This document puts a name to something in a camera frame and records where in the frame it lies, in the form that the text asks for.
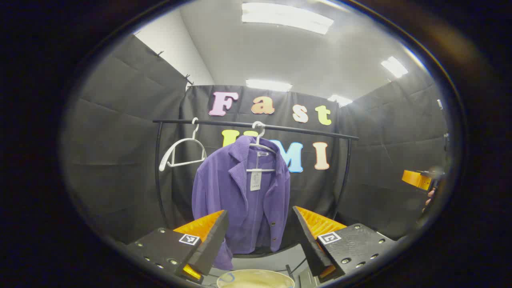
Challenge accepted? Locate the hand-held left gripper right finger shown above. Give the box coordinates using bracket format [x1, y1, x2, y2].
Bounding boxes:
[293, 206, 398, 282]

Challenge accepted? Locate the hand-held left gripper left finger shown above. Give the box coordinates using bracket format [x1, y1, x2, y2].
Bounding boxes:
[127, 210, 229, 285]

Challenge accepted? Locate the purple corduroy jacket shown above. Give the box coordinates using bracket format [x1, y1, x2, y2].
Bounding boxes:
[191, 135, 291, 270]

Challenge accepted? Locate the beige laundry hamper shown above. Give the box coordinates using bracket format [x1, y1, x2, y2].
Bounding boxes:
[216, 269, 296, 288]

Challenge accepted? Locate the black metal clothes rack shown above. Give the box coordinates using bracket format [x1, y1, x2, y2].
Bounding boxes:
[152, 118, 360, 258]

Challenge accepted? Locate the white plastic clothes hanger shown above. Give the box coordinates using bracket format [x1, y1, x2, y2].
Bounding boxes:
[246, 121, 277, 173]
[159, 117, 207, 172]

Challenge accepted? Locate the black backdrop cloth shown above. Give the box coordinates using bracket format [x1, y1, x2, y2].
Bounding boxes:
[60, 34, 450, 256]

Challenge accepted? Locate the large ceiling light panel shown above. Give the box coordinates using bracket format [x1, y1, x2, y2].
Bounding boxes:
[241, 2, 334, 35]

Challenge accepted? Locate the black cable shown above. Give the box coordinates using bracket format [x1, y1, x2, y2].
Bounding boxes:
[289, 257, 309, 276]

